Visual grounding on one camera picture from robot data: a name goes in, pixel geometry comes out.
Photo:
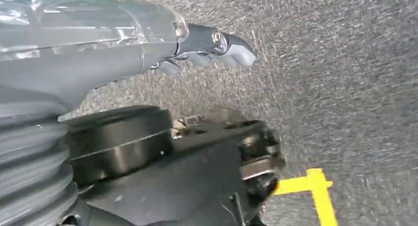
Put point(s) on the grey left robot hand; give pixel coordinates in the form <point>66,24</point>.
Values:
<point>81,55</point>

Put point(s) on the ribbed grey left robot arm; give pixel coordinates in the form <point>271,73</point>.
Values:
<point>29,159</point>

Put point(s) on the yellow floor tape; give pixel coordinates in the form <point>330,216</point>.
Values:
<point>321,198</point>

